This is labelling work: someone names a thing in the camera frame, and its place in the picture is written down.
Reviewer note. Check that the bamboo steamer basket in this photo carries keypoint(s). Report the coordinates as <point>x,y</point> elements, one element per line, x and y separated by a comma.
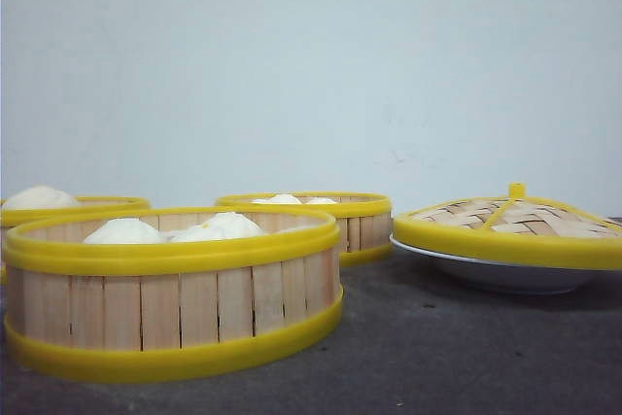
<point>364,220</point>
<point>97,208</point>
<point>136,313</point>

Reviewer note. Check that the woven bamboo steamer lid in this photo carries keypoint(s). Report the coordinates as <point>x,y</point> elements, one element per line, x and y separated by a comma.
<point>513,229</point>

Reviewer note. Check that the white steamed bun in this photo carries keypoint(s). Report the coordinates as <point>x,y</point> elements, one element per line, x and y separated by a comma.
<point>221,226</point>
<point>40,197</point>
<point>123,231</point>

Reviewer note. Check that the white steamed bun right front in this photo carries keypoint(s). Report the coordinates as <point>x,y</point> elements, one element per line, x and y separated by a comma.
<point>221,226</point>

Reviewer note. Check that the white bun in rear basket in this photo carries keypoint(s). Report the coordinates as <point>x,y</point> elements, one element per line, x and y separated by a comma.
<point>279,198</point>

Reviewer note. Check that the small white bun rear basket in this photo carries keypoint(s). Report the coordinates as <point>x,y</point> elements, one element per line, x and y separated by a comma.
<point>320,200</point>

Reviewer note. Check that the white plate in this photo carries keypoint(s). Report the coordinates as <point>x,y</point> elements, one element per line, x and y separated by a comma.
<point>503,277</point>

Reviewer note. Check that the white steamed bun left front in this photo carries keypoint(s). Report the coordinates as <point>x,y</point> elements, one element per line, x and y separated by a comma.
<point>123,231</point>

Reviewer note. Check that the white steamed bun far left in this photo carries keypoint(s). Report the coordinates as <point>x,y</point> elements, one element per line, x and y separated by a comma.
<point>40,197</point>

